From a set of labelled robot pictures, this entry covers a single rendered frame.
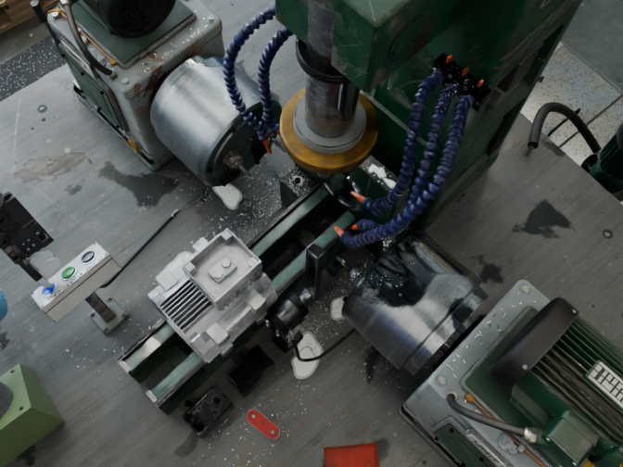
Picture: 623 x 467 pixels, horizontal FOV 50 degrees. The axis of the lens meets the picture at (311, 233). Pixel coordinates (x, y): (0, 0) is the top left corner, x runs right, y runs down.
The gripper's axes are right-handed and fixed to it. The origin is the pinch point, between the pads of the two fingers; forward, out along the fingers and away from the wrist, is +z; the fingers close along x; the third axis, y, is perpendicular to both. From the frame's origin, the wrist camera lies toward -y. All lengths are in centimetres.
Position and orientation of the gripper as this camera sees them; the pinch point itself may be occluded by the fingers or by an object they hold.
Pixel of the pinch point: (44, 284)
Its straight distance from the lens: 145.0
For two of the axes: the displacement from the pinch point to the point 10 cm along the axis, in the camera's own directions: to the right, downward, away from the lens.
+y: 7.1, -6.4, 2.9
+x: -6.2, -3.8, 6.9
